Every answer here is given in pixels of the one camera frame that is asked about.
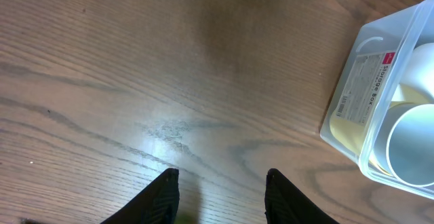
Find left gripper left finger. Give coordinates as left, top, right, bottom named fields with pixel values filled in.
left=102, top=168, right=180, bottom=224

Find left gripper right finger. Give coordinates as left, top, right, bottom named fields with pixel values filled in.
left=264, top=168, right=338, bottom=224

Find yellow plastic cup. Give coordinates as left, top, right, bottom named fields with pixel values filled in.
left=329, top=83, right=433, bottom=177

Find grey plastic cup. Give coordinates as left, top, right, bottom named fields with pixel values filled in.
left=373, top=103, right=433, bottom=187

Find clear plastic storage container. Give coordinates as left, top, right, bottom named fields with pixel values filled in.
left=320, top=0, right=433, bottom=198

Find white plastic cup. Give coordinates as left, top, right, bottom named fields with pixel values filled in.
left=400, top=43, right=433, bottom=103

